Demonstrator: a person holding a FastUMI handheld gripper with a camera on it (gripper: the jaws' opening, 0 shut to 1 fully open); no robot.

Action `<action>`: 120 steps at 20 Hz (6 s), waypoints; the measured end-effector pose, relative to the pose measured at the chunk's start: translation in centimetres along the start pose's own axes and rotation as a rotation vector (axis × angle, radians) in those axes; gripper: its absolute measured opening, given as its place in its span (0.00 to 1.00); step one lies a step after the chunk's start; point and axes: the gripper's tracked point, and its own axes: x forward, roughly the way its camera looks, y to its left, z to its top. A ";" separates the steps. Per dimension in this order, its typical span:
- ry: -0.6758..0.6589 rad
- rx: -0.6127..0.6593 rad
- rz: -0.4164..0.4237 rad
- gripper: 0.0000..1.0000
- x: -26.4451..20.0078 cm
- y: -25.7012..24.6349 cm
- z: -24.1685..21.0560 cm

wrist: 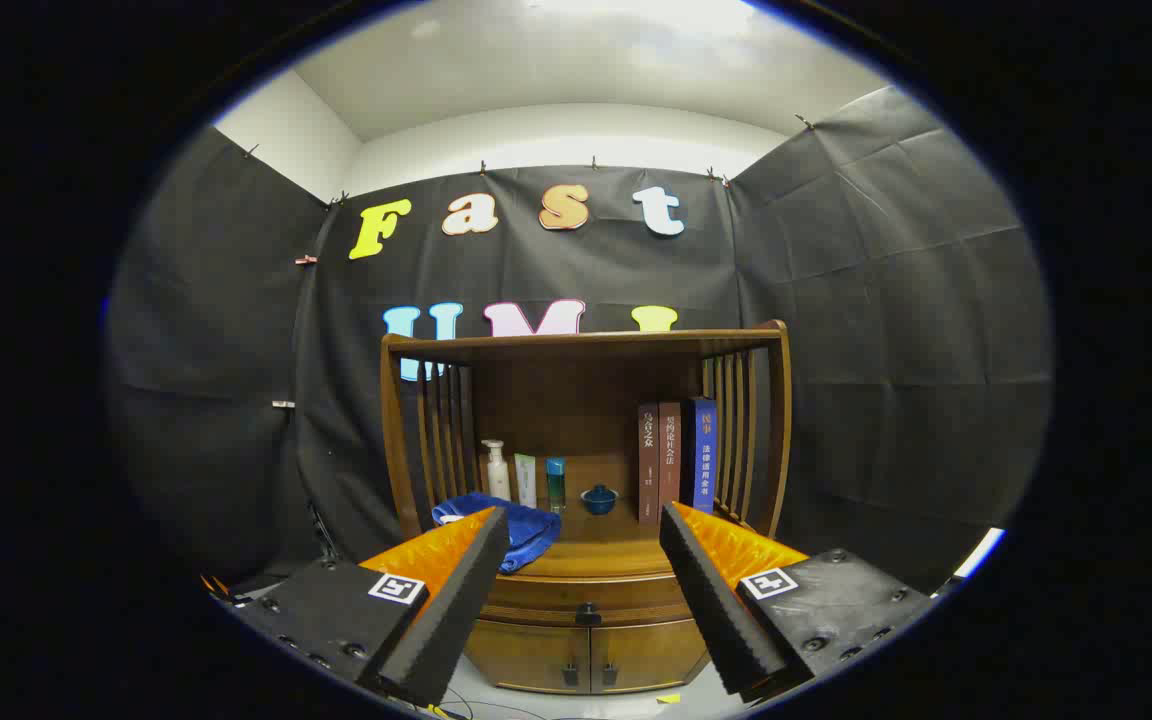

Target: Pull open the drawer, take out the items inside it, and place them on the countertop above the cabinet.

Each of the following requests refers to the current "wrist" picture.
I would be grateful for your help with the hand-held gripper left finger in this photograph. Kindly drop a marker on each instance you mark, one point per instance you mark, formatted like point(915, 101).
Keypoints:
point(456, 610)

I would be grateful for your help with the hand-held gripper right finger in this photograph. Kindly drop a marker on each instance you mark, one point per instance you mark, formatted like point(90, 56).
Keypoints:
point(711, 610)

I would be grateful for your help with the wooden drawer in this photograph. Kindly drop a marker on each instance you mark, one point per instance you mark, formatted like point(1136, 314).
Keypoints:
point(536, 598)

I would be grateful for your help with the wooden countertop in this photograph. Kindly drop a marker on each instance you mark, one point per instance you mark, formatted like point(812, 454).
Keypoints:
point(606, 545)

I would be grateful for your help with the wooden cabinet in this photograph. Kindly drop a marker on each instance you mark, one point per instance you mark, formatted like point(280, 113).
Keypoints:
point(576, 400)

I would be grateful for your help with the blue folded towel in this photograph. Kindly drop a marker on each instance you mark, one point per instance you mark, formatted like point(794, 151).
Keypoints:
point(536, 530)

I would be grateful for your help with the white pump bottle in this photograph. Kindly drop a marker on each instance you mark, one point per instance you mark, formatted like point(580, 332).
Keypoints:
point(498, 480)

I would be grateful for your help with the white green tube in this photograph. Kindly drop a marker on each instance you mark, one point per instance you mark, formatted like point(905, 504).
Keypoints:
point(526, 480)

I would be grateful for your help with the blue book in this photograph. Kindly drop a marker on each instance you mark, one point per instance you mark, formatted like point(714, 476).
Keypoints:
point(704, 460)

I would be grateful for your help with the dark brown book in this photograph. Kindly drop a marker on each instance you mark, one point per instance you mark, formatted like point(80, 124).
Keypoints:
point(648, 470)

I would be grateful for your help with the reddish brown book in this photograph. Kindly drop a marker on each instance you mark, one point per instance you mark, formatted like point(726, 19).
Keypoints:
point(670, 460)

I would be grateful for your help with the blue lidded teacup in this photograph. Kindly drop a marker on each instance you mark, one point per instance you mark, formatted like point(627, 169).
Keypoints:
point(599, 500)

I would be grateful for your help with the teal bottle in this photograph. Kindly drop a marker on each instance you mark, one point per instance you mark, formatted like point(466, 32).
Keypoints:
point(556, 485)

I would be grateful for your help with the black backdrop cloth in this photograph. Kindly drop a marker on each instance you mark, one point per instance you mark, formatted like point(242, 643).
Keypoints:
point(886, 300)

